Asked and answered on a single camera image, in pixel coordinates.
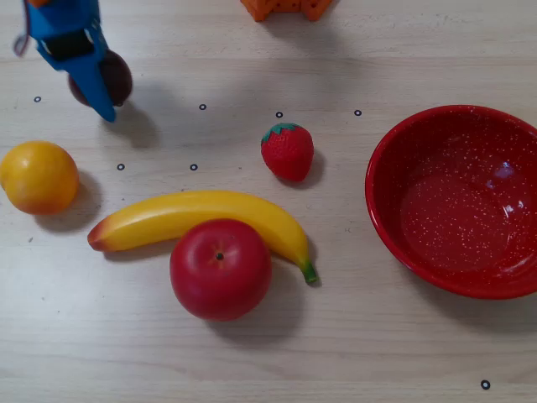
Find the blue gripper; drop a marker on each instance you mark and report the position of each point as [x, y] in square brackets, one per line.
[72, 47]

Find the dark purple plum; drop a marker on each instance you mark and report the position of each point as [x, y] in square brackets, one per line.
[119, 77]

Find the orange robot base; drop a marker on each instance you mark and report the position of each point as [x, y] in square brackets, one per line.
[289, 7]

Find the red speckled bowl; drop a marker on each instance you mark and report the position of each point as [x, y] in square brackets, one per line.
[453, 201]

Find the yellow orange peach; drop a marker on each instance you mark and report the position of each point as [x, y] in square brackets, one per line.
[38, 177]

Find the yellow plastic banana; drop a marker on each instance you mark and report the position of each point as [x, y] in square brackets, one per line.
[197, 212]

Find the red plastic strawberry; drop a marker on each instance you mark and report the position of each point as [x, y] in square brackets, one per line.
[288, 153]

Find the red plastic apple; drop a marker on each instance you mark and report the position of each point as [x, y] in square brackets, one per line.
[220, 270]

